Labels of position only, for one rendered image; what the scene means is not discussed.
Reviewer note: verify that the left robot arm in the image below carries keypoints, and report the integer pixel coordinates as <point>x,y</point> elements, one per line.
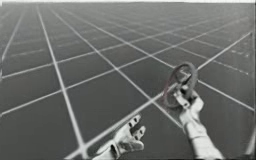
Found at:
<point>106,152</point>

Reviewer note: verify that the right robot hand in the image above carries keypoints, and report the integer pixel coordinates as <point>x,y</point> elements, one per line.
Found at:
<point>190,108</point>

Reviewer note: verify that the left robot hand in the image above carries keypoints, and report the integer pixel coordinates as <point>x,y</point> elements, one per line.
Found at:
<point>128,138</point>

